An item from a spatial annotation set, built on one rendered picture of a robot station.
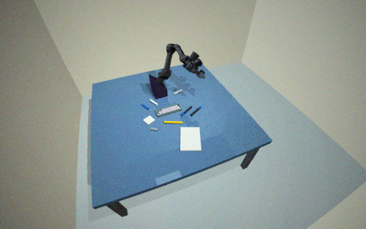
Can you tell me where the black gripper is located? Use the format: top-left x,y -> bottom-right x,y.
186,62 -> 206,79

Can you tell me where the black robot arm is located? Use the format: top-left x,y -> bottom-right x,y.
154,44 -> 203,85

